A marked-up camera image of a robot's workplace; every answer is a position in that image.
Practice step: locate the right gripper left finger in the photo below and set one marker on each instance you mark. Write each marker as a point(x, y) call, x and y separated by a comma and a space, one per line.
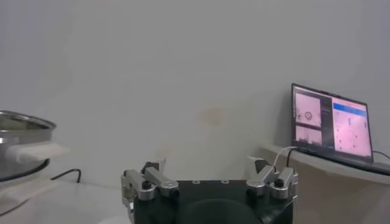
point(146, 188)

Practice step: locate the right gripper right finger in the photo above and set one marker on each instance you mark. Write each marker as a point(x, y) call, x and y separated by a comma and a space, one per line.
point(274, 185)

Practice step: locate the perforated steel steamer basket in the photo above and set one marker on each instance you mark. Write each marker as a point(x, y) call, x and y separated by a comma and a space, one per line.
point(18, 134)

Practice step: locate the white desk holding laptop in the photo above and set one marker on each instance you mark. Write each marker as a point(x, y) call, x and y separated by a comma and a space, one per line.
point(335, 198)

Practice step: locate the open black laptop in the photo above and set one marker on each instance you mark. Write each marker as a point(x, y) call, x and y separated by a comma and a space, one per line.
point(350, 131)

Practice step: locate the white electric cooking pot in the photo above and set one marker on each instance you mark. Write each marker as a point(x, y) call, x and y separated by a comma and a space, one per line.
point(36, 152)

